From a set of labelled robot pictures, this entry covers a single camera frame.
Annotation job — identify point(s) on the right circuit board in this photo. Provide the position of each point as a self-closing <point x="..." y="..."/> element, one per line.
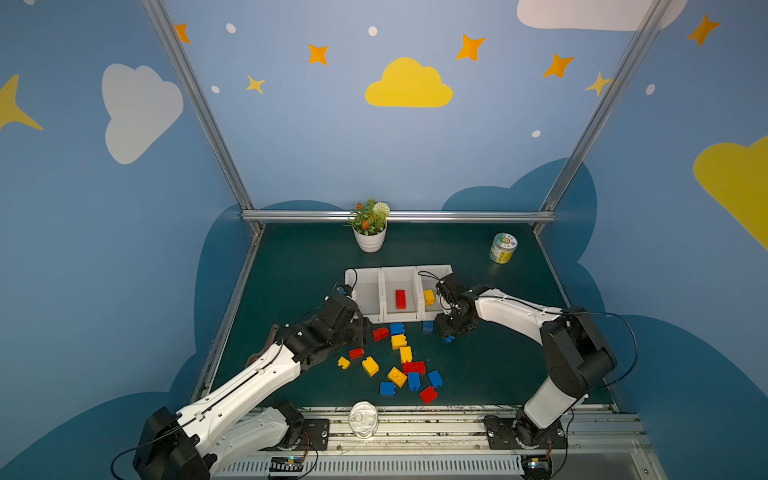
<point x="536" y="468"/>

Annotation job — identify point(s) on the aluminium rail frame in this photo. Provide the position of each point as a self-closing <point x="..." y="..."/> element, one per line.
<point x="449" y="442"/>

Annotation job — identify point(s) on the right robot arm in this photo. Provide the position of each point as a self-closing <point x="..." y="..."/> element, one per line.
<point x="577" y="356"/>

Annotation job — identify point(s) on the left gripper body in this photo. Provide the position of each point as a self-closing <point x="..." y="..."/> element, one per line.
<point x="349" y="315"/>

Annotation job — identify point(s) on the brown litter scoop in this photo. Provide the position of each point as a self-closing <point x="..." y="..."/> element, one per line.
<point x="264" y="345"/>

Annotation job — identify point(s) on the white left bin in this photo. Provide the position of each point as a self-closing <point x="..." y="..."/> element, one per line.
<point x="366" y="292"/>

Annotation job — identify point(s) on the blue lego bottom left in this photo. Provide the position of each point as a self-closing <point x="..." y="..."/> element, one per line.
<point x="387" y="389"/>

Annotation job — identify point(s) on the circuit board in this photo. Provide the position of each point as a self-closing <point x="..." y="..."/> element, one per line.
<point x="286" y="466"/>
<point x="536" y="468"/>

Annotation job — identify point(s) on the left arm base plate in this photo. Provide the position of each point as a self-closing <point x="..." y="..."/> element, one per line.
<point x="308" y="433"/>

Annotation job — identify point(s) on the yellow lego brick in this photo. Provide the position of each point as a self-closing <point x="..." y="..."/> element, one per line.
<point x="429" y="297"/>

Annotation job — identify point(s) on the small red lego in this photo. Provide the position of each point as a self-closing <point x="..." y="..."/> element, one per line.
<point x="356" y="353"/>

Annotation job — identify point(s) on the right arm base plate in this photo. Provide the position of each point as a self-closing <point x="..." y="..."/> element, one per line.
<point x="507" y="433"/>

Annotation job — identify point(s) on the left circuit board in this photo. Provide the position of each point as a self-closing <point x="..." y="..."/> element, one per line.
<point x="286" y="466"/>

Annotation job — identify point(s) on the white right bin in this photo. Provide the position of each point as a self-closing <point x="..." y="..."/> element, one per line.
<point x="430" y="275"/>

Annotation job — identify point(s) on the red lego bottom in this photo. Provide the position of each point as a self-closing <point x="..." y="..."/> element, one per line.
<point x="428" y="395"/>

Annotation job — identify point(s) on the blue lego bottom middle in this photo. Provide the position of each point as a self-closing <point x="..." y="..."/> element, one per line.
<point x="414" y="383"/>

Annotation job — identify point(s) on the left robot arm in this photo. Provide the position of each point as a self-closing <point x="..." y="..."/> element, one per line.
<point x="220" y="428"/>

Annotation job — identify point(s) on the blue lego near bins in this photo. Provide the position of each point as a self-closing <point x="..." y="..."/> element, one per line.
<point x="397" y="329"/>

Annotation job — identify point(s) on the long red lego brick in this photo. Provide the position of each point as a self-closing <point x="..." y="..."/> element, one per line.
<point x="400" y="300"/>

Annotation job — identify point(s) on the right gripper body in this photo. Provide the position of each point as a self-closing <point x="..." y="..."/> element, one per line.
<point x="450" y="324"/>

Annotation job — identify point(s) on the potted plant white pot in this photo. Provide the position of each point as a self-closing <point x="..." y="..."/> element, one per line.
<point x="369" y="221"/>

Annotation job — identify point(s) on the green yellow tin can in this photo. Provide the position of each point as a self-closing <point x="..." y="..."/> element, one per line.
<point x="502" y="248"/>

